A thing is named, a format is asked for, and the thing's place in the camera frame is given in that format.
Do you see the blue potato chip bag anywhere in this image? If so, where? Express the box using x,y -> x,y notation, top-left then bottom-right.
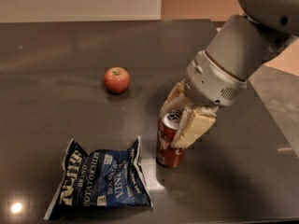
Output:
44,138 -> 152,220

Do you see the red coke can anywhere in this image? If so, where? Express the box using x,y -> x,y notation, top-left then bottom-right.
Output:
156,110 -> 186,168

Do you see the red apple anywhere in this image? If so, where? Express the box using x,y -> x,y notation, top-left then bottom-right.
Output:
104,67 -> 130,94

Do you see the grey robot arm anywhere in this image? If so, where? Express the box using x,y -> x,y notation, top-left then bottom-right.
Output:
160,0 -> 299,148

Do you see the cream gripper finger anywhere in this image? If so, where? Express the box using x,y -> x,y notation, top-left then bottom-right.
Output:
171,106 -> 219,148
159,80 -> 194,118

